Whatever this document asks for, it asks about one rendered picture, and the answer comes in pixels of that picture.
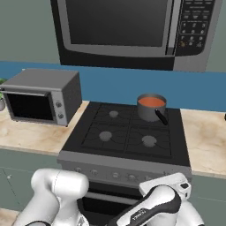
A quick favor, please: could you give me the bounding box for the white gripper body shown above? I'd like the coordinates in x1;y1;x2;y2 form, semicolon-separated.
139;172;192;197

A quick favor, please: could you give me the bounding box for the black gas stove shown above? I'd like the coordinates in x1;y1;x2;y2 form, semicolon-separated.
56;101;193;226

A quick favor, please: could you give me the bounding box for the red marinara sauce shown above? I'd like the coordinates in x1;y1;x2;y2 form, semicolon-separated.
138;96;166;108

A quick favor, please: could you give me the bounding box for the grey-green cupboard front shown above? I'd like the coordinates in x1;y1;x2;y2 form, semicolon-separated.
188;174;226;226
0;147;64;214

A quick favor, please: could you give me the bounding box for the black oven door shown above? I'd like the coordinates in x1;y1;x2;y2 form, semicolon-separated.
77;180;149;226

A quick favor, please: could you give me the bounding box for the black and silver microwave oven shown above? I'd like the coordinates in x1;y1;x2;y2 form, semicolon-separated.
49;0;223;73

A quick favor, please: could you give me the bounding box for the toaster oven glass door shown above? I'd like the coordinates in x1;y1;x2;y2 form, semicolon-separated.
0;89;57;123

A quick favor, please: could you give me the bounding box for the grey toaster oven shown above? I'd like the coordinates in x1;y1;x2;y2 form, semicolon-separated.
0;68;83;128

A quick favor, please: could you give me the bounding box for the microwave oven door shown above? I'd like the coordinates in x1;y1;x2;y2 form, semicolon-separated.
56;0;182;58

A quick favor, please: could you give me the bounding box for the green plant in grey pot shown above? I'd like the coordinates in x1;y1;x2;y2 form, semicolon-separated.
0;78;9;112

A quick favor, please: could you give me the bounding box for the silver oven door handle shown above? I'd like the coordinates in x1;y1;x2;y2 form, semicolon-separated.
83;191;139;206

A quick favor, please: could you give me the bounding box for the grey saucepan with black handle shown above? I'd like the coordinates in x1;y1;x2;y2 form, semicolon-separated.
136;93;170;126

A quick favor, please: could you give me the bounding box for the silver microwave door handle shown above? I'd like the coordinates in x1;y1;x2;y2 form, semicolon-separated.
165;0;183;57

